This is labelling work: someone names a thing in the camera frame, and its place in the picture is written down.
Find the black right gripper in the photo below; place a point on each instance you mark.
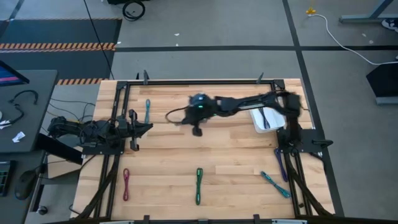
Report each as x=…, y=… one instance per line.
x=203, y=110

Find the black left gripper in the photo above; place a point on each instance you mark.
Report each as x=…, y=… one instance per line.
x=124, y=128

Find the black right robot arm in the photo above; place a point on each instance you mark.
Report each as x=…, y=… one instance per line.
x=248, y=103

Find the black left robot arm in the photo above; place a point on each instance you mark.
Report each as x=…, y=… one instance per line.
x=99, y=130

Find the white plastic bin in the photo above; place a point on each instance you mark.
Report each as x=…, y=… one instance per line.
x=275, y=122

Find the dark grey desk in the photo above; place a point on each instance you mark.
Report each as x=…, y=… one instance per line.
x=37, y=124

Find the white paper scrap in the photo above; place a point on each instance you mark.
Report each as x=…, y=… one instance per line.
x=18, y=137

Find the black caster wheel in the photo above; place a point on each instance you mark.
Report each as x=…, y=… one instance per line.
x=42, y=210

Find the black computer mouse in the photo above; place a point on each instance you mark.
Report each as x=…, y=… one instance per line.
x=25, y=185

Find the black mat with hazard stripes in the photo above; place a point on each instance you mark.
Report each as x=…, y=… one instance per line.
x=62, y=31

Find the black computer monitor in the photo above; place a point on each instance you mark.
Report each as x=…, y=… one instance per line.
x=9, y=77

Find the black keyboard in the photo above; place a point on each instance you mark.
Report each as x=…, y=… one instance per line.
x=4, y=179

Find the small yellow object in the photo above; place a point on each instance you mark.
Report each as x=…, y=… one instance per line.
x=311, y=11

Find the black cabinet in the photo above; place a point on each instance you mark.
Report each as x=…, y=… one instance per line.
x=384, y=81

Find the grey metal table leg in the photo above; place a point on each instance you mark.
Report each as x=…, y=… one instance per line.
x=357, y=18

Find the person's shoe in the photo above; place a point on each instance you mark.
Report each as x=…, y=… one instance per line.
x=391, y=24

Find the black aluminium table frame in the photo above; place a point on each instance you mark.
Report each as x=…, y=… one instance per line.
x=202, y=82

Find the white metal bracket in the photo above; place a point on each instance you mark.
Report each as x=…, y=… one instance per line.
x=116, y=222
x=289, y=221

